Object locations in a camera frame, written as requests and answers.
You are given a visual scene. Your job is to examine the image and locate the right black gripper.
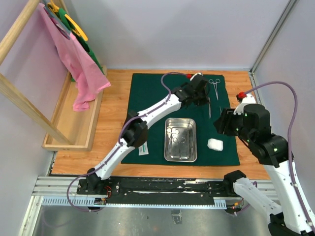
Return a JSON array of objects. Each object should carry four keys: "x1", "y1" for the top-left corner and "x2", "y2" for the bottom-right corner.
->
[{"x1": 214, "y1": 106, "x2": 253, "y2": 142}]

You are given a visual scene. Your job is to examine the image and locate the white cotton balls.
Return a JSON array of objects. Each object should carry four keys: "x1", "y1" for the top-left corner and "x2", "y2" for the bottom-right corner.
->
[{"x1": 207, "y1": 138, "x2": 223, "y2": 151}]

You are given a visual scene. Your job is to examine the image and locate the steel forceps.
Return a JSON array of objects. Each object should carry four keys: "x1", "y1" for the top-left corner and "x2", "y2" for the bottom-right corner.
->
[{"x1": 209, "y1": 79, "x2": 221, "y2": 100}]

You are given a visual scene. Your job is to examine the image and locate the steel instrument tray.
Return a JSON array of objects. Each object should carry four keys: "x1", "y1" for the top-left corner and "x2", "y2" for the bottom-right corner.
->
[{"x1": 164, "y1": 118, "x2": 197, "y2": 163}]

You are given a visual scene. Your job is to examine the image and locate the dark green surgical cloth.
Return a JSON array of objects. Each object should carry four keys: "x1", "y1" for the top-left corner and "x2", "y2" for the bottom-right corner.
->
[{"x1": 122, "y1": 73, "x2": 240, "y2": 166}]

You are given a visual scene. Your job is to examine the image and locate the green white packet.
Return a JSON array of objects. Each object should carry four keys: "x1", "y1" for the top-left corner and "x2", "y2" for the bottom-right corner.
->
[{"x1": 138, "y1": 142, "x2": 149, "y2": 156}]

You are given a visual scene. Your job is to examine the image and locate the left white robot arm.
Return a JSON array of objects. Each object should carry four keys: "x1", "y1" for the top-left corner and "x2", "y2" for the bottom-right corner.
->
[{"x1": 86, "y1": 72, "x2": 209, "y2": 195}]

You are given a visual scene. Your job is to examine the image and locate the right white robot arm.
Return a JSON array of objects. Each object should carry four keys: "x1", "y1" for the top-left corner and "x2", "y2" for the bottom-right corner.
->
[{"x1": 214, "y1": 104, "x2": 315, "y2": 236}]

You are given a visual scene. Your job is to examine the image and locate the steel surgical instruments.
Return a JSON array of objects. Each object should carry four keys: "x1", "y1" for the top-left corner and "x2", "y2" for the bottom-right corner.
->
[{"x1": 166, "y1": 127, "x2": 189, "y2": 159}]

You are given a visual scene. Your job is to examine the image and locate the pink shirt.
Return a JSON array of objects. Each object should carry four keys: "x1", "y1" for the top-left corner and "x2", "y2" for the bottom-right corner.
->
[{"x1": 38, "y1": 3, "x2": 111, "y2": 112}]

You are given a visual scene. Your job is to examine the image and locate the wooden clothes rack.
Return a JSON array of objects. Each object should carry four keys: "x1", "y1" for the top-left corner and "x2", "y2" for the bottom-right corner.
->
[{"x1": 0, "y1": 10, "x2": 101, "y2": 156}]

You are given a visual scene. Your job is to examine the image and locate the yellow hanger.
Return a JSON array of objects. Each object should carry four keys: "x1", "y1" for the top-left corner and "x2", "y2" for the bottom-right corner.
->
[{"x1": 47, "y1": 0, "x2": 88, "y2": 42}]

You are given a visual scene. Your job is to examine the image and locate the grey hanger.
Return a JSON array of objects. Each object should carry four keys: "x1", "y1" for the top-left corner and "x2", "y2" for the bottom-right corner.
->
[{"x1": 43, "y1": 0, "x2": 70, "y2": 40}]

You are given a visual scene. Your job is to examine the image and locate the green garment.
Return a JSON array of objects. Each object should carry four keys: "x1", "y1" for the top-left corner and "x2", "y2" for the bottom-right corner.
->
[{"x1": 58, "y1": 8, "x2": 104, "y2": 74}]

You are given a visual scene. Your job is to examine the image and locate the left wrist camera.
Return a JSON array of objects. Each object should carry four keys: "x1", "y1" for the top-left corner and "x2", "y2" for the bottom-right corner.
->
[{"x1": 190, "y1": 72, "x2": 203, "y2": 80}]

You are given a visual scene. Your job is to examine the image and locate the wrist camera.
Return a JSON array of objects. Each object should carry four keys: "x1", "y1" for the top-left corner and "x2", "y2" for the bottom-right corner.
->
[
  {"x1": 233, "y1": 92, "x2": 256, "y2": 115},
  {"x1": 190, "y1": 72, "x2": 203, "y2": 80}
]

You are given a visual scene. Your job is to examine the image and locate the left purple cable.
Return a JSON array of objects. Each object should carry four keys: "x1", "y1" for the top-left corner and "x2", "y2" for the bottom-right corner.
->
[{"x1": 66, "y1": 71, "x2": 191, "y2": 212}]

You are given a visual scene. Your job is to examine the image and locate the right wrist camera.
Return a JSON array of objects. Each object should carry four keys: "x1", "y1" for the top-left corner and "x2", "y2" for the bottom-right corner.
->
[{"x1": 233, "y1": 92, "x2": 256, "y2": 115}]

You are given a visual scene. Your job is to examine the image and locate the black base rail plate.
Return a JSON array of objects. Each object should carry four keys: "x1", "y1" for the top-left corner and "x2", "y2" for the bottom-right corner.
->
[{"x1": 77, "y1": 177, "x2": 241, "y2": 203}]

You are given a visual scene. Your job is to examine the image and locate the grey slotted cable duct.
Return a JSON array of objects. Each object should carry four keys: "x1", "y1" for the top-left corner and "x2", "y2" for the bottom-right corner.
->
[{"x1": 42, "y1": 196, "x2": 227, "y2": 209}]

